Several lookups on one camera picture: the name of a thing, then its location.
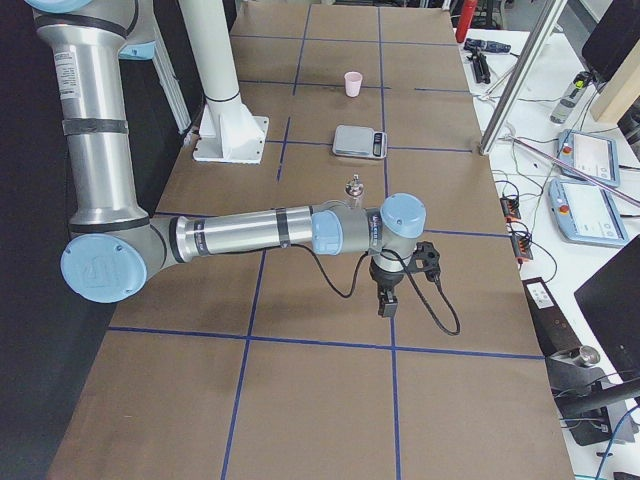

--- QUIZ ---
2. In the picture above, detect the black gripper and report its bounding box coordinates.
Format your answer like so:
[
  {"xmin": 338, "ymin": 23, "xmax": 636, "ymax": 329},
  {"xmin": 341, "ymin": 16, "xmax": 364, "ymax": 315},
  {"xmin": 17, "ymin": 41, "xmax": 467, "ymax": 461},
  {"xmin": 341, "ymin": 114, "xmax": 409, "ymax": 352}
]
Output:
[{"xmin": 369, "ymin": 260, "xmax": 404, "ymax": 317}]

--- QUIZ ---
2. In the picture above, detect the pink paper cup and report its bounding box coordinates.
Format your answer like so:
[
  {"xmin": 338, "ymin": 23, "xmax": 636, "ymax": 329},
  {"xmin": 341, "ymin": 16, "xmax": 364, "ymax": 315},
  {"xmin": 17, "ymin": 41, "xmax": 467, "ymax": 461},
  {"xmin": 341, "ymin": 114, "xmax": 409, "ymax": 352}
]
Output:
[{"xmin": 344, "ymin": 71, "xmax": 363, "ymax": 98}]

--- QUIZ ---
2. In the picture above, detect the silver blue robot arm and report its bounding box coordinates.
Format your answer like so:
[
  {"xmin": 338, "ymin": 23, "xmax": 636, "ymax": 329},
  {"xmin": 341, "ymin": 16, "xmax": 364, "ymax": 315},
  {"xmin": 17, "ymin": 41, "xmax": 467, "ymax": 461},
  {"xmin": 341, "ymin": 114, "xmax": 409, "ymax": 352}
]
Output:
[{"xmin": 31, "ymin": 1, "xmax": 439, "ymax": 317}]

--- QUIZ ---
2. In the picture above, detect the silver digital kitchen scale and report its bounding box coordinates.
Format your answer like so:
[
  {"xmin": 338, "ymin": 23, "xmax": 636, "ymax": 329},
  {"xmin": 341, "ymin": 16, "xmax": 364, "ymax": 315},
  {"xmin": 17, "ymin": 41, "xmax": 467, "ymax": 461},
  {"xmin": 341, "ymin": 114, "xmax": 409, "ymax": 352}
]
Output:
[{"xmin": 332, "ymin": 125, "xmax": 387, "ymax": 160}]

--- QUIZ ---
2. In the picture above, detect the lower orange black connector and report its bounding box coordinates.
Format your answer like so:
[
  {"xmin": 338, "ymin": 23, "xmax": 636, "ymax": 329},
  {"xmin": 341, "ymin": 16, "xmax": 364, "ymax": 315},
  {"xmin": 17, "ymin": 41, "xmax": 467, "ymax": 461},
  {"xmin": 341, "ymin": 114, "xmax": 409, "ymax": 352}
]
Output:
[{"xmin": 511, "ymin": 230, "xmax": 533, "ymax": 264}]

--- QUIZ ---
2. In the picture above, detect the orange black connector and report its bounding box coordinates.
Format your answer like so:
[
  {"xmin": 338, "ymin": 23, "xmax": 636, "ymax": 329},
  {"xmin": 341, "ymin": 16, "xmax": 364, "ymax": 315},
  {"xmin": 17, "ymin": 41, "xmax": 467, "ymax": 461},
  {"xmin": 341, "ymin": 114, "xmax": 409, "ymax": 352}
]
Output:
[
  {"xmin": 511, "ymin": 230, "xmax": 533, "ymax": 264},
  {"xmin": 500, "ymin": 196, "xmax": 521, "ymax": 223}
]

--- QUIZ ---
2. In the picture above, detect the upper orange black connector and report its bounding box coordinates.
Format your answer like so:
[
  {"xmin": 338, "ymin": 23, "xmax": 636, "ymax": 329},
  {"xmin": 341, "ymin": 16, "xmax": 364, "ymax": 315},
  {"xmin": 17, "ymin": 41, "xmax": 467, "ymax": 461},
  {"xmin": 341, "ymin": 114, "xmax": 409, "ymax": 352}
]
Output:
[{"xmin": 500, "ymin": 196, "xmax": 521, "ymax": 223}]

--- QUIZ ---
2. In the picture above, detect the lower blue teach pendant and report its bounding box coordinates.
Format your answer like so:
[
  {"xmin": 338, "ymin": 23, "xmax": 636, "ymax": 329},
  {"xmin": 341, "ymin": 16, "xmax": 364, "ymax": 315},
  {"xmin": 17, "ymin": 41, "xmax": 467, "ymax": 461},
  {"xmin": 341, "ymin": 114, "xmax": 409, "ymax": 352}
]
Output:
[{"xmin": 548, "ymin": 179, "xmax": 629, "ymax": 248}]

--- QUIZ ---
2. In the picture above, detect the blue teach pendant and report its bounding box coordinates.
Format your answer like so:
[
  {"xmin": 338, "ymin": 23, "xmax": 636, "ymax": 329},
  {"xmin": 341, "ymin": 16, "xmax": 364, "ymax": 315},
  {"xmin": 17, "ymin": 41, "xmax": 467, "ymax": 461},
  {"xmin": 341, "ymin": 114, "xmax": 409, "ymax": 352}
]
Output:
[
  {"xmin": 548, "ymin": 179, "xmax": 629, "ymax": 248},
  {"xmin": 557, "ymin": 129, "xmax": 620, "ymax": 187}
]

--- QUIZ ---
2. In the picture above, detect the pink striped rod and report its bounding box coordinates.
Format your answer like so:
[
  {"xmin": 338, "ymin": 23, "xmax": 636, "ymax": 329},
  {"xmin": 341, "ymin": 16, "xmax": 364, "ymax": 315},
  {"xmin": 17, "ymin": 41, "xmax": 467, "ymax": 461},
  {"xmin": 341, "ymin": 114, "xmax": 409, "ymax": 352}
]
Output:
[{"xmin": 509, "ymin": 137, "xmax": 640, "ymax": 205}]

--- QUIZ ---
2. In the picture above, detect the black folded tripod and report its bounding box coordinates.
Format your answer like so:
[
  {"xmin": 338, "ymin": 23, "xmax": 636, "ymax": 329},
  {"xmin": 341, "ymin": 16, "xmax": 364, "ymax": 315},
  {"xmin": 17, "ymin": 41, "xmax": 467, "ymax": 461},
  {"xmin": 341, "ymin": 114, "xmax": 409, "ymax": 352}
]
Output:
[{"xmin": 467, "ymin": 48, "xmax": 491, "ymax": 84}]

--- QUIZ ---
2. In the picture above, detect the upper blue teach pendant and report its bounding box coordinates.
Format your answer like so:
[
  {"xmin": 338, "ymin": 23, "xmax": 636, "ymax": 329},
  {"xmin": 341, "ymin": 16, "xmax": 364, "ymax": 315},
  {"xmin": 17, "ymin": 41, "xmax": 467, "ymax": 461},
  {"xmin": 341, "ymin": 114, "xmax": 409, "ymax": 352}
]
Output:
[{"xmin": 557, "ymin": 129, "xmax": 620, "ymax": 187}]

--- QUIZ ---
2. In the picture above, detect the clear water bottle green cap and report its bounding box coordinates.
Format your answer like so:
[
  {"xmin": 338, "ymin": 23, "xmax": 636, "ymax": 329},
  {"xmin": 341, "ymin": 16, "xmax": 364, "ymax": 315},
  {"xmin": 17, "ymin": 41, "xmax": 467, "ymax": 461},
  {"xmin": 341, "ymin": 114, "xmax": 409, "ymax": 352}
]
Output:
[{"xmin": 549, "ymin": 71, "xmax": 594, "ymax": 125}]

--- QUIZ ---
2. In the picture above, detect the blue folded umbrella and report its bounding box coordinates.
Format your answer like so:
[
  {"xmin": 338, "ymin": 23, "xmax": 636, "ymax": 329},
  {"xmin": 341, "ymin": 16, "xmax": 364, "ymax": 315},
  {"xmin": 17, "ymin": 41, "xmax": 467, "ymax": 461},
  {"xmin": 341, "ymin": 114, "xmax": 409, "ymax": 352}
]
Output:
[{"xmin": 464, "ymin": 38, "xmax": 511, "ymax": 54}]

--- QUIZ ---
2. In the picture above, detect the red metal bottle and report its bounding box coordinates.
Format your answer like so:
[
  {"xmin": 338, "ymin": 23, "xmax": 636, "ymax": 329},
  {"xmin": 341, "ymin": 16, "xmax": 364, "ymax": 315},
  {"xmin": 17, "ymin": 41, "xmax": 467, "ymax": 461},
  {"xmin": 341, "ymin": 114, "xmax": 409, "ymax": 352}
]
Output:
[{"xmin": 455, "ymin": 0, "xmax": 478, "ymax": 43}]

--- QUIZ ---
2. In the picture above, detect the wooden board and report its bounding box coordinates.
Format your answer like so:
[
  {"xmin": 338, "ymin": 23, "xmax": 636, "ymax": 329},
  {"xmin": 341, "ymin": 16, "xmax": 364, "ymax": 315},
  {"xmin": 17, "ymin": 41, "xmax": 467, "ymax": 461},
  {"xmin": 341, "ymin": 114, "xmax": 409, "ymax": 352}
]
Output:
[{"xmin": 590, "ymin": 42, "xmax": 640, "ymax": 123}]

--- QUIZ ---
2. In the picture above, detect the black computer monitor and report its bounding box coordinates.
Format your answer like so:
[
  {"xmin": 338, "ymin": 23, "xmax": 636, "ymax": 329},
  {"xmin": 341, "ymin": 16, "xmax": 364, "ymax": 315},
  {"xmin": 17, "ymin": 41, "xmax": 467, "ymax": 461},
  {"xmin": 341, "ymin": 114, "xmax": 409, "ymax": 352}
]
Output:
[{"xmin": 582, "ymin": 0, "xmax": 640, "ymax": 82}]

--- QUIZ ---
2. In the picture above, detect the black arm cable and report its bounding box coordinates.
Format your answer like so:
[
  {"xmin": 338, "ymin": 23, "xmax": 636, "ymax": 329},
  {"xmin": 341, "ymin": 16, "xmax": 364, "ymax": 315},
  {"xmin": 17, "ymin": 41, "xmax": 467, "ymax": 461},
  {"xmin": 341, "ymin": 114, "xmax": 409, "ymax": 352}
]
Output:
[{"xmin": 288, "ymin": 241, "xmax": 462, "ymax": 336}]

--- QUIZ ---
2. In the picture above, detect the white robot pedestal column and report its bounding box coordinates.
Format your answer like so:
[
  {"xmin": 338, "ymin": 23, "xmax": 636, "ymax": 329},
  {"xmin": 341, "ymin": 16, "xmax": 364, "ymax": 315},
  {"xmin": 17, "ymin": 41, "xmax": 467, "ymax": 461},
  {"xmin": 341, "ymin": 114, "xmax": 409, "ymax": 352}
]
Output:
[{"xmin": 179, "ymin": 0, "xmax": 269, "ymax": 164}]

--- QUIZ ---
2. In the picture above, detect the aluminium frame post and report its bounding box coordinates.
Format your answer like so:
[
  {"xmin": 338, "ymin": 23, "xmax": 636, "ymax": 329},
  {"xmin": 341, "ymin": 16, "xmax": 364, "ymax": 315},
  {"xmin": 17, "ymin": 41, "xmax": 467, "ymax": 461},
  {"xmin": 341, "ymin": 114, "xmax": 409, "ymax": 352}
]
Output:
[{"xmin": 479, "ymin": 0, "xmax": 567, "ymax": 155}]

